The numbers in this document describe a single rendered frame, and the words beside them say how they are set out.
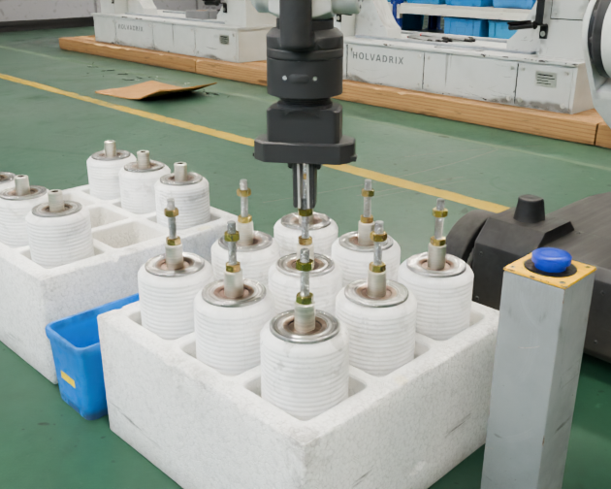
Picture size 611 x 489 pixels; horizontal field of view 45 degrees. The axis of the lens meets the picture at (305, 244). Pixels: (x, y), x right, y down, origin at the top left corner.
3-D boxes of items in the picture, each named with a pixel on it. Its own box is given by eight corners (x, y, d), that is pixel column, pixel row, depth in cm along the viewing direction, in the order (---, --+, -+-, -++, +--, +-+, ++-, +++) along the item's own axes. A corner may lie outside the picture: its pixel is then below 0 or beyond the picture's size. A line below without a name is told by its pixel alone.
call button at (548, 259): (541, 260, 80) (543, 243, 79) (576, 271, 77) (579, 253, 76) (523, 271, 77) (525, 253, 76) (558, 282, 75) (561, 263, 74)
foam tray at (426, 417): (305, 336, 128) (305, 240, 122) (501, 431, 103) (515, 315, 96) (109, 430, 103) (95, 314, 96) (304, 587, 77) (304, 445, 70)
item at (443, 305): (427, 416, 94) (435, 287, 87) (377, 383, 101) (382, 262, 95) (478, 392, 99) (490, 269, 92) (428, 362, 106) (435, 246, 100)
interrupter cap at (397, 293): (347, 310, 82) (347, 305, 82) (340, 283, 89) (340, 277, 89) (414, 309, 83) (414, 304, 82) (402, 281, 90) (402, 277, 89)
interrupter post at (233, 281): (247, 293, 87) (246, 267, 85) (238, 301, 84) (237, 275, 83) (230, 289, 87) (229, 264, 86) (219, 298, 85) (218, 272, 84)
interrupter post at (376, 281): (367, 300, 85) (368, 274, 83) (365, 291, 87) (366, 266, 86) (388, 300, 85) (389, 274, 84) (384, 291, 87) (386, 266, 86)
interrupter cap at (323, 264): (273, 258, 97) (273, 253, 96) (329, 255, 98) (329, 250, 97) (278, 281, 90) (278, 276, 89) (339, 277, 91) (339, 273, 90)
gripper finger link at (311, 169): (306, 210, 89) (306, 160, 87) (309, 202, 92) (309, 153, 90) (319, 211, 89) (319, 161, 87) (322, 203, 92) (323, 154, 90)
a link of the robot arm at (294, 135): (245, 165, 85) (241, 60, 81) (262, 146, 94) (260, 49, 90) (353, 170, 83) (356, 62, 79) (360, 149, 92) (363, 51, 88)
